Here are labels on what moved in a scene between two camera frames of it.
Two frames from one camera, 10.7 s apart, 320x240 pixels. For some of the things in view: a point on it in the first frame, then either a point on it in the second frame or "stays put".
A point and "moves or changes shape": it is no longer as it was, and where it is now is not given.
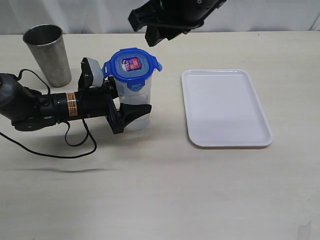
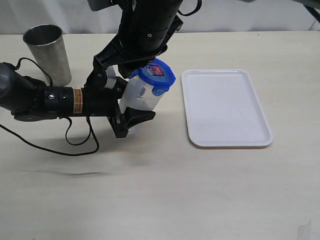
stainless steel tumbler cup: [47, 43] stays put
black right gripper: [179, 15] to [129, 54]
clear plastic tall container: [127, 96] moves or changes shape
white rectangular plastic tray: [223, 109] stays put
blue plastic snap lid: [132, 66] moves or changes shape
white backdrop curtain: [98, 16] stays put
